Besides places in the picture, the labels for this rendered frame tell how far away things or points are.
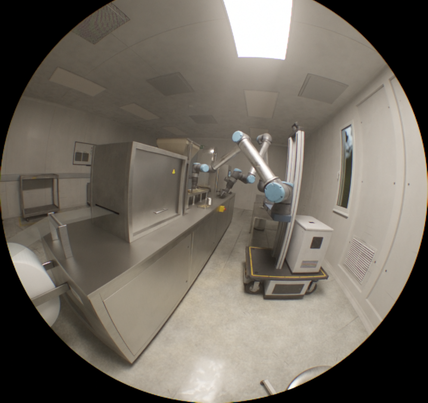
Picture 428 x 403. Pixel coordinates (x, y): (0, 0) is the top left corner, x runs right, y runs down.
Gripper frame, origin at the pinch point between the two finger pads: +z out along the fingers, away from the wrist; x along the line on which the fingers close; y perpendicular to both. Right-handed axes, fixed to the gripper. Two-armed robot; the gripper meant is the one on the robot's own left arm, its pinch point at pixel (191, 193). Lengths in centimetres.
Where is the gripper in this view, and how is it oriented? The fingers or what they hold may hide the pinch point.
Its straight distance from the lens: 184.5
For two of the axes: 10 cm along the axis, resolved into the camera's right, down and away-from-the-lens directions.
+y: 9.6, 1.3, -2.5
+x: 2.6, -0.7, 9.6
